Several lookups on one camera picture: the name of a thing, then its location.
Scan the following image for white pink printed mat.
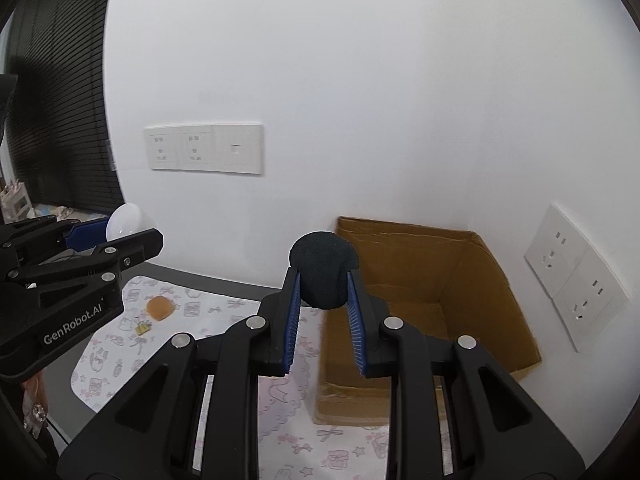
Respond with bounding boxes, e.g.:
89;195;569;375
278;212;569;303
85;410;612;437
70;275;456;480

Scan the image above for orange round puff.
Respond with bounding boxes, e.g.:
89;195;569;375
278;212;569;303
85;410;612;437
146;296;176;321

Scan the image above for white drawer organizer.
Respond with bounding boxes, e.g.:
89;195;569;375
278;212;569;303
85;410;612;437
0;182;31;222

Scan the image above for brown cardboard box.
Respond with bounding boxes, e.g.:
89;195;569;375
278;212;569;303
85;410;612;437
312;216;542;428

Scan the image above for white wall data plate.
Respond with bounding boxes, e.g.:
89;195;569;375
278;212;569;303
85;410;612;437
214;122;264;176

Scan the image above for black window blinds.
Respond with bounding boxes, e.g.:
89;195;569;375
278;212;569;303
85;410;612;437
0;0;126;213

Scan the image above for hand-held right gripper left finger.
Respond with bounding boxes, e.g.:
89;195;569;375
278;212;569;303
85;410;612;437
57;266;303;480

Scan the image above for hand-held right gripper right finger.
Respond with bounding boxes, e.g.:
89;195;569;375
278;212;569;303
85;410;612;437
345;269;586;480

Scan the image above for person's left forearm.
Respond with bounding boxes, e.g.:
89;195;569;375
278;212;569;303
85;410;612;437
20;372;51;436

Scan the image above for white wall socket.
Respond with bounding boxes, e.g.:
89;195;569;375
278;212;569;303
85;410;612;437
554;249;630;353
180;126;217;172
524;204;591;297
144;127;181;170

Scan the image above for large black round puff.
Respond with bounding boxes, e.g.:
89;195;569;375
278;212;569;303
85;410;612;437
290;231;360;310

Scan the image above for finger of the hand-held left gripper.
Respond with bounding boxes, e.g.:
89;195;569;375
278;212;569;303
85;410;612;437
0;228;165;307
0;215;108;266

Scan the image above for white round jar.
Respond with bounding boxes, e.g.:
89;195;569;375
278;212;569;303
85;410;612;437
105;203;156;241

